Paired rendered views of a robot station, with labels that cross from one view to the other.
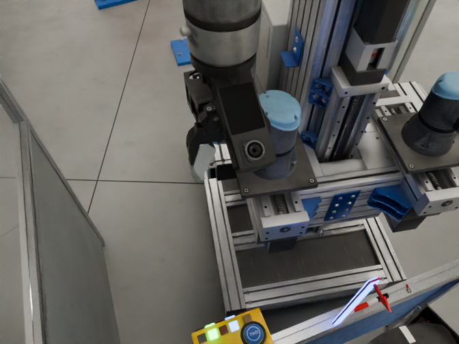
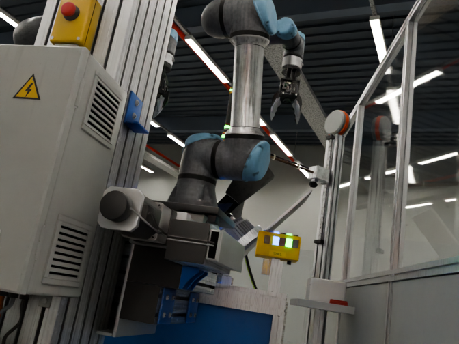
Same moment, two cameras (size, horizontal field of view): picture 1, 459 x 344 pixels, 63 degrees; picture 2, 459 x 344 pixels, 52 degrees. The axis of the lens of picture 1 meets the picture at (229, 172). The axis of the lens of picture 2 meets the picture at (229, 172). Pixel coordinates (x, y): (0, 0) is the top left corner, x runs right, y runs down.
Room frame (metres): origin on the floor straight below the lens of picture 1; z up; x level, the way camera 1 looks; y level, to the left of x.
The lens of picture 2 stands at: (1.89, 0.52, 0.81)
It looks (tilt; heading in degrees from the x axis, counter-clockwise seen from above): 15 degrees up; 204
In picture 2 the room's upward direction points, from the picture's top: 9 degrees clockwise
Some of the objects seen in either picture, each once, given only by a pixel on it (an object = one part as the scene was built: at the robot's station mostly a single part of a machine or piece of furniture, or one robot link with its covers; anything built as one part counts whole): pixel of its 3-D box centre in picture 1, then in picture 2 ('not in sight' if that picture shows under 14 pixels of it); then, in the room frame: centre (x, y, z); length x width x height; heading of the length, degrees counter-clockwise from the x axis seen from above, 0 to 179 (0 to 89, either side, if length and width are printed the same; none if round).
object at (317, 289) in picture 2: not in sight; (324, 291); (-0.45, 0.06, 0.91); 0.17 x 0.16 x 0.11; 111
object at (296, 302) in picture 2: not in sight; (319, 306); (-0.37, 0.06, 0.84); 0.36 x 0.24 x 0.03; 21
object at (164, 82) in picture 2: not in sight; (158, 79); (0.52, -0.45, 1.57); 0.09 x 0.08 x 0.12; 22
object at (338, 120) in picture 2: not in sight; (337, 123); (-0.66, 0.00, 1.88); 0.17 x 0.15 x 0.16; 21
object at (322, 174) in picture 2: not in sight; (319, 174); (-0.58, -0.06, 1.54); 0.10 x 0.07 x 0.08; 146
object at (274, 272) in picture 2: not in sight; (273, 275); (0.17, -0.01, 0.92); 0.03 x 0.03 x 0.12; 21
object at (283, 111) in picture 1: (274, 120); (203, 158); (0.68, -0.12, 1.20); 0.13 x 0.12 x 0.14; 90
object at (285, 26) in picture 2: not in sight; (283, 33); (0.44, -0.01, 1.78); 0.11 x 0.11 x 0.08; 0
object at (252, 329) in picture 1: (253, 334); not in sight; (0.18, -0.05, 1.08); 0.04 x 0.04 x 0.02
